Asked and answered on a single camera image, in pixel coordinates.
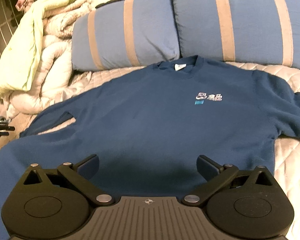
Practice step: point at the blue pillow with beige stripes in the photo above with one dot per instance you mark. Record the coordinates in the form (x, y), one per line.
(150, 32)
(252, 17)

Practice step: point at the white quilted comforter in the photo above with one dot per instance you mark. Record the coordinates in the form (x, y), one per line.
(55, 62)

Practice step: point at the light green blanket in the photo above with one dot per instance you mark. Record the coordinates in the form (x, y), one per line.
(22, 50)

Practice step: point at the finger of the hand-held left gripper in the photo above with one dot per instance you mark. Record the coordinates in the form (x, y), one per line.
(3, 134)
(8, 128)

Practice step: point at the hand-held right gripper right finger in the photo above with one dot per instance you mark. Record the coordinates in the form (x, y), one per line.
(203, 167)

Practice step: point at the blue sweatshirt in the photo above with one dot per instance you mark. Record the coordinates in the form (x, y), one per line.
(145, 120)

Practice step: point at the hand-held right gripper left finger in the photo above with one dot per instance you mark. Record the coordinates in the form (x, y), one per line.
(89, 167)

